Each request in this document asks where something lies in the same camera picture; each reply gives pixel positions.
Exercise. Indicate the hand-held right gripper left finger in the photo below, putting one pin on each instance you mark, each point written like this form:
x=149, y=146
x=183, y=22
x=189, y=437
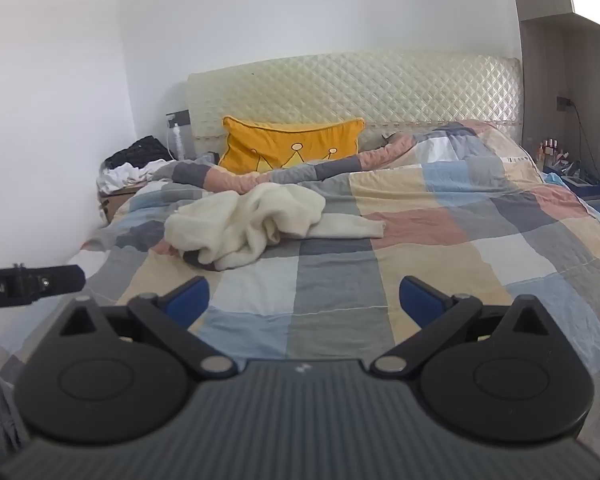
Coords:
x=189, y=299

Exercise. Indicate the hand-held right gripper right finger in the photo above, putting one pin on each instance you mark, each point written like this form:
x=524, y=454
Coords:
x=421, y=299

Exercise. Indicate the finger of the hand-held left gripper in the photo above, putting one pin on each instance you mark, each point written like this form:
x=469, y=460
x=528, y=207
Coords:
x=62, y=280

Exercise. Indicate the cream striped sweater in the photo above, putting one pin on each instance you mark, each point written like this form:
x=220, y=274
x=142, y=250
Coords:
x=260, y=220

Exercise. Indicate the white clothes pile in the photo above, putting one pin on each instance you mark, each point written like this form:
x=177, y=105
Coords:
x=125, y=175

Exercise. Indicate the black clothes pile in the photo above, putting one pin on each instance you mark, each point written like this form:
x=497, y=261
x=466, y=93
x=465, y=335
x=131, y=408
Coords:
x=137, y=151

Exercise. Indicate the patchwork quilt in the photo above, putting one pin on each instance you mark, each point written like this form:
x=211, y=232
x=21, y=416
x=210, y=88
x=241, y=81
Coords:
x=430, y=220

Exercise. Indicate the brown cardboard box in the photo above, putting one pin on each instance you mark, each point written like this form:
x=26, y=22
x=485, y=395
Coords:
x=115, y=205

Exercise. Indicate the white pump bottle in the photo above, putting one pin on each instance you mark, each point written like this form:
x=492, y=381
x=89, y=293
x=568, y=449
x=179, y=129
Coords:
x=179, y=140

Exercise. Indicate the yellow crown print pillow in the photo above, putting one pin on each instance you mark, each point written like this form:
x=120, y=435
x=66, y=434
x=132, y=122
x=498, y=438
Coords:
x=280, y=145

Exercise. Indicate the blue storage box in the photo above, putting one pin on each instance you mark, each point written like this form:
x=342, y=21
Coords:
x=580, y=177

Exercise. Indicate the cream quilted headboard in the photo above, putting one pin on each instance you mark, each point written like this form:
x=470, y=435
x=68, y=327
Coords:
x=355, y=90

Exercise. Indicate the black wall socket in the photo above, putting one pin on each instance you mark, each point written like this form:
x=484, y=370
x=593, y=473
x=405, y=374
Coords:
x=563, y=102

